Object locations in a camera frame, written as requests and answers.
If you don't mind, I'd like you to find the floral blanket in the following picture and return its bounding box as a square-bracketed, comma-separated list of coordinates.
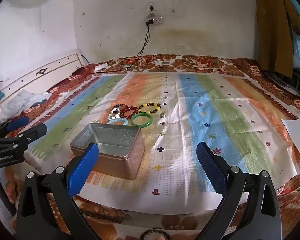
[0, 54, 300, 240]

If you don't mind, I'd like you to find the multicolour glass bead bracelet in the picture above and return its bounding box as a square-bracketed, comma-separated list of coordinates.
[110, 104, 128, 120]

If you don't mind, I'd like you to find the silver metal tin box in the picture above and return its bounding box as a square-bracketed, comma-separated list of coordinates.
[69, 123, 145, 180]

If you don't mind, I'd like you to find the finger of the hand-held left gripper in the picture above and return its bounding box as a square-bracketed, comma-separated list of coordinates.
[0, 116, 30, 140]
[0, 123, 48, 153]

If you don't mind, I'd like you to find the white headboard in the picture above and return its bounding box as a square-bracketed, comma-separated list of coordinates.
[0, 49, 89, 128]

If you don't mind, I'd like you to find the clear plastic bag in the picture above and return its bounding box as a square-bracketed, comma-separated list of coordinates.
[0, 90, 52, 118]

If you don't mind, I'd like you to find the black charging cable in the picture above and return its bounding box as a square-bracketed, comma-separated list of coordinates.
[126, 25, 150, 65]

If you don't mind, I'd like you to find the dark red bead bracelet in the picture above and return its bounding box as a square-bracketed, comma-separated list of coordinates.
[120, 106, 140, 120]

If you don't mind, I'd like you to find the light blue bead bracelet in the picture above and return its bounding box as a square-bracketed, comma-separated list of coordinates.
[107, 117, 128, 125]

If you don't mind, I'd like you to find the brown hanging garment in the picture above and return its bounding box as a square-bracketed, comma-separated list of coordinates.
[255, 0, 297, 79]

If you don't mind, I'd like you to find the yellow and black bead bracelet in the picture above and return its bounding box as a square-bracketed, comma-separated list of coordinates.
[138, 102, 162, 114]

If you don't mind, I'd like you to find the striped patterned cloth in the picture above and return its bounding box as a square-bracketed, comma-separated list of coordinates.
[27, 72, 300, 212]

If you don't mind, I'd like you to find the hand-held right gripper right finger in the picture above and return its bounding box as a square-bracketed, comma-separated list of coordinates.
[196, 141, 282, 240]

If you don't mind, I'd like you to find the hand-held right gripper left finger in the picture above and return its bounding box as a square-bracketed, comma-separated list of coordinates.
[16, 142, 100, 240]

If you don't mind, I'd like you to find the white power strip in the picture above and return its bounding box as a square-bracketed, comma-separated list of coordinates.
[144, 17, 164, 26]

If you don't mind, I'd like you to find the green jade bangle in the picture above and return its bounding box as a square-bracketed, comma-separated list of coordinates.
[130, 113, 153, 126]

